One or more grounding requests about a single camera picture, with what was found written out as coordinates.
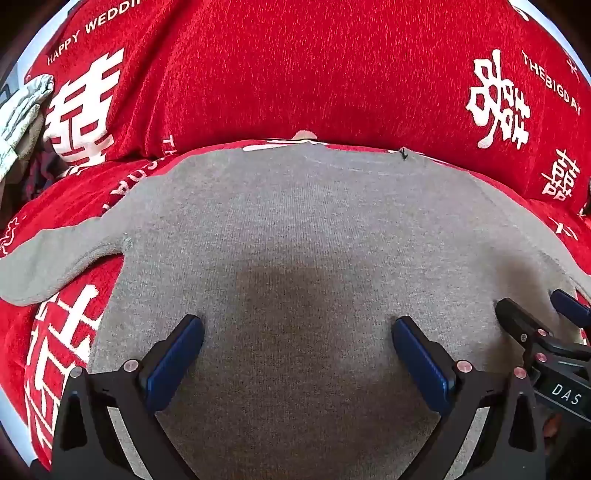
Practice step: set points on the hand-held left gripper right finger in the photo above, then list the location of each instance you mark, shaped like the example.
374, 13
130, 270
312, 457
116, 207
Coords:
420, 364

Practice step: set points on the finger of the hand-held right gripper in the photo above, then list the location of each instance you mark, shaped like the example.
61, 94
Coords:
572, 309
519, 323

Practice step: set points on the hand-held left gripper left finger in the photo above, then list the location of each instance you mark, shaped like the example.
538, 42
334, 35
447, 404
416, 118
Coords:
175, 364

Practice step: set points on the grey knit sweater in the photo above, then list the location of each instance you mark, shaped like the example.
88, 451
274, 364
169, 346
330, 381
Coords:
300, 240

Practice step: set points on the person's right hand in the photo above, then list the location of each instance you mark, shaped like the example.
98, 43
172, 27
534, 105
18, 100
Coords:
552, 431

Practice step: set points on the dark plaid cloth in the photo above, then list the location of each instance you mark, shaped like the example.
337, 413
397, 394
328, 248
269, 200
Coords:
41, 173

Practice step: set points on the brown cloth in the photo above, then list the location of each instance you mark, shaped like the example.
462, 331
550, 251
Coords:
31, 138

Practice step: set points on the pale green white cloth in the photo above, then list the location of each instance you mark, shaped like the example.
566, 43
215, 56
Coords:
21, 110

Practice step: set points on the red printed sofa cover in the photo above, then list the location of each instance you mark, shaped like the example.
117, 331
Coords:
300, 69

